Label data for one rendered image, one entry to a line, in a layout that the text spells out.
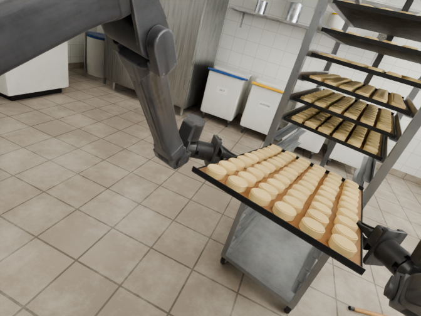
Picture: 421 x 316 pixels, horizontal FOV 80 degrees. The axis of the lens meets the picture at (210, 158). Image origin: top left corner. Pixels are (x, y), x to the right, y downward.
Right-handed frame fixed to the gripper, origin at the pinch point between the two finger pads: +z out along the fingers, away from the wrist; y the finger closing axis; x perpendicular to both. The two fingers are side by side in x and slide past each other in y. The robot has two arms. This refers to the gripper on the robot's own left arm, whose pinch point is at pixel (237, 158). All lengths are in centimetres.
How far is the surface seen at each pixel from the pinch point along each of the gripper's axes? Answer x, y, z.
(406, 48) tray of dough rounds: -6, -49, 45
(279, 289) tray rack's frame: -13, 76, 61
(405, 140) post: 4, -22, 55
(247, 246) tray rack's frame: -42, 75, 51
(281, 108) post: -28.7, -15.8, 24.5
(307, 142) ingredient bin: -213, 39, 191
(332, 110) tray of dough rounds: -18.3, -22.4, 40.4
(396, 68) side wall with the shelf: -223, -86, 273
